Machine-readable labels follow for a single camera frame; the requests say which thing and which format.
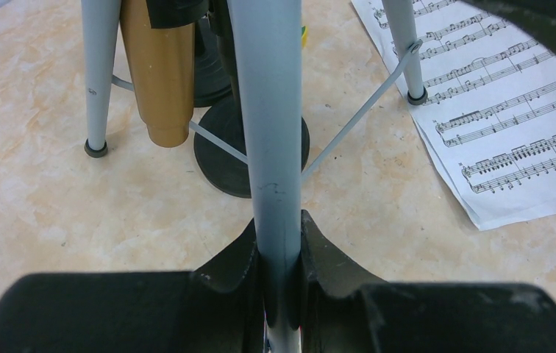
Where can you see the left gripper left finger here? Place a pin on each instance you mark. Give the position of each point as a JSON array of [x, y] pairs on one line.
[[216, 308]]

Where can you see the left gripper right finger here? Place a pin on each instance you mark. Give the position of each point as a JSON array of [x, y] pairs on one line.
[[346, 308]]

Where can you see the sheet music page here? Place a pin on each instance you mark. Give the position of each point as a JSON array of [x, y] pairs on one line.
[[489, 121]]

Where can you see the blue music stand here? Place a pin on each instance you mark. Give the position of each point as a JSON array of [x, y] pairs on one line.
[[269, 64]]

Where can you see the black microphone stand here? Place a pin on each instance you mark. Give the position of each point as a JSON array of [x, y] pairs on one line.
[[219, 146]]

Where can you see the gold toy microphone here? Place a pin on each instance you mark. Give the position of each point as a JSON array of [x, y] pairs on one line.
[[161, 63]]

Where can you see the yellow owl toy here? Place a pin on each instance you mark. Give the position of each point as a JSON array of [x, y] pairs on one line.
[[304, 36]]

